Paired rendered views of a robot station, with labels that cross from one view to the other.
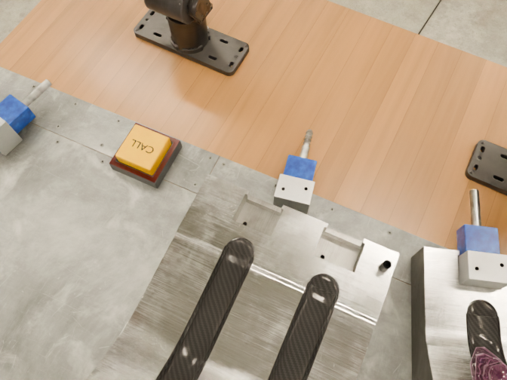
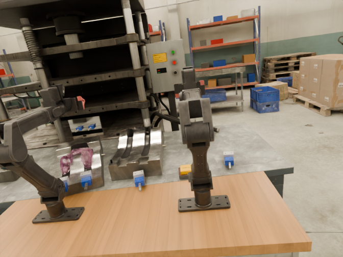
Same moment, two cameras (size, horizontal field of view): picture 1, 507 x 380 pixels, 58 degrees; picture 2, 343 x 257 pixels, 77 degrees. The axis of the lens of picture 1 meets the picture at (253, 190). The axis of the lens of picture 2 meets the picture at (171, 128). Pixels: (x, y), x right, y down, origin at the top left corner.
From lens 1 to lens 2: 1.20 m
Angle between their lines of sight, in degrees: 93
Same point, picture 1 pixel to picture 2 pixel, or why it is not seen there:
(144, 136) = (187, 169)
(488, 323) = not seen: hidden behind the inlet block
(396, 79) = (111, 228)
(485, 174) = (77, 208)
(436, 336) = (98, 166)
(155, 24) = (221, 200)
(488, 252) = (84, 178)
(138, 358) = (155, 140)
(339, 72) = (137, 220)
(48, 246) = not seen: hidden behind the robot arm
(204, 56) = (192, 199)
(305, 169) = (137, 179)
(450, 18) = not seen: outside the picture
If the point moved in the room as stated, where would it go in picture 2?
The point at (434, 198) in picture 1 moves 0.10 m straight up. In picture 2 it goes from (96, 199) to (90, 180)
